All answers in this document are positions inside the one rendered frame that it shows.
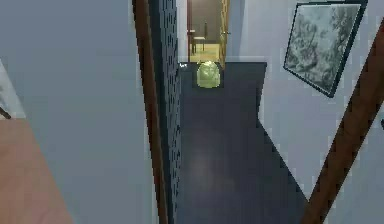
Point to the dark wood chair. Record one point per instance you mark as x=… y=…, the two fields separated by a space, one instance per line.
x=200 y=39

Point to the white room door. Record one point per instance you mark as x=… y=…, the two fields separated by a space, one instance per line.
x=8 y=96

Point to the yellow wood room door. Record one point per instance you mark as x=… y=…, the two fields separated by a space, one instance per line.
x=224 y=30

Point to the dark blue room door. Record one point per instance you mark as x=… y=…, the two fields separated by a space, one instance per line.
x=169 y=110

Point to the black framed grey picture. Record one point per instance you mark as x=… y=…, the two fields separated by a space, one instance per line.
x=321 y=43

